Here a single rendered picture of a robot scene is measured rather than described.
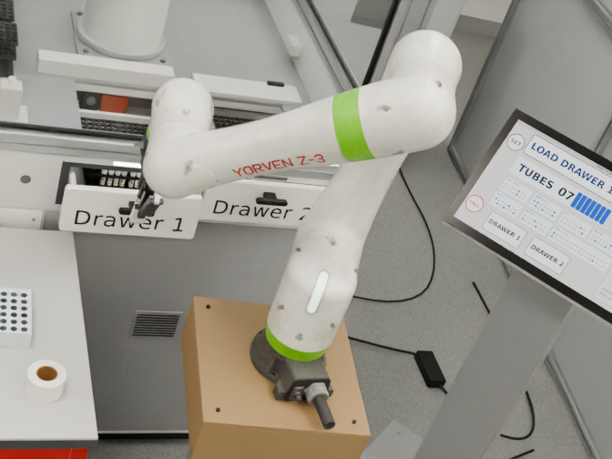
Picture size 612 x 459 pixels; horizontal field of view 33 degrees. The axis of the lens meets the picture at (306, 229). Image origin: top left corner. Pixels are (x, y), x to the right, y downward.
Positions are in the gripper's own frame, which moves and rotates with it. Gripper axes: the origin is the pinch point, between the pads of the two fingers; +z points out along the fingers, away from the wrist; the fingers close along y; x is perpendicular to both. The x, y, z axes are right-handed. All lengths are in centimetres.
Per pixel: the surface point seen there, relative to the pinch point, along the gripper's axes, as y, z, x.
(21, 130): -16.7, -1.0, -23.8
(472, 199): -5, -8, 75
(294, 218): -9.3, 12.0, 39.6
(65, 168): -13.3, 5.9, -13.9
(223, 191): -11.2, 6.6, 20.9
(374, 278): -56, 118, 116
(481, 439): 33, 45, 98
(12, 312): 21.0, 6.2, -24.3
